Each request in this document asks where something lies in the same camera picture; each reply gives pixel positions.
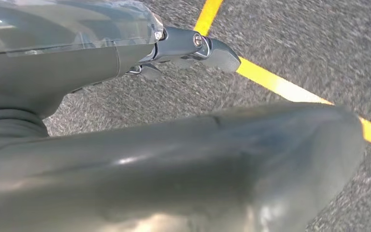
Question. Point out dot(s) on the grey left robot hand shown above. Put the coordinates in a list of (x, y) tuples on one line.
[(172, 166)]

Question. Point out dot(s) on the yellow floor tape square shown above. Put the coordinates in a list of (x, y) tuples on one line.
[(275, 81)]

